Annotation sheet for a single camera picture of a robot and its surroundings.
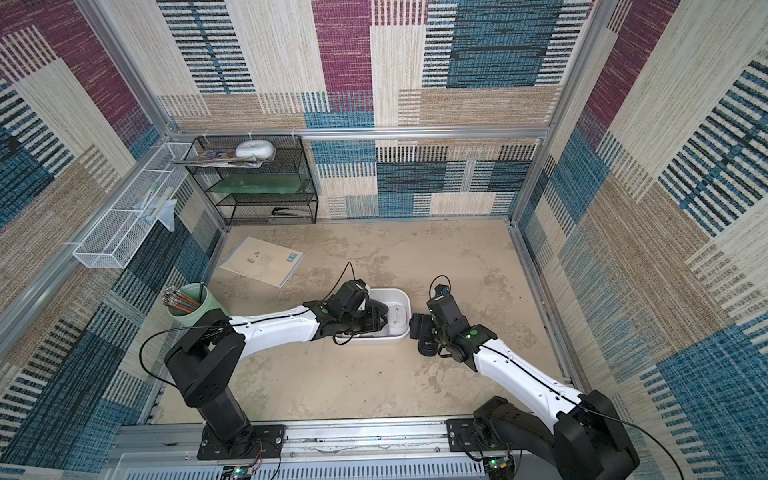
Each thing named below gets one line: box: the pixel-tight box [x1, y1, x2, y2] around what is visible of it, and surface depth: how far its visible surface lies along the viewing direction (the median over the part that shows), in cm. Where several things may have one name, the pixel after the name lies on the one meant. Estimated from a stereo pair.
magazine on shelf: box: [170, 149, 264, 168], surface depth 83 cm
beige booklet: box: [219, 236, 305, 288], surface depth 112 cm
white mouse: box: [388, 304, 407, 336], surface depth 93 cm
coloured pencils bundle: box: [162, 285, 201, 313], surface depth 82 cm
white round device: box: [235, 140, 275, 161], surface depth 91 cm
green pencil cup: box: [167, 283, 229, 324], surface depth 83 cm
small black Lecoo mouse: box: [418, 338, 439, 357], surface depth 88 cm
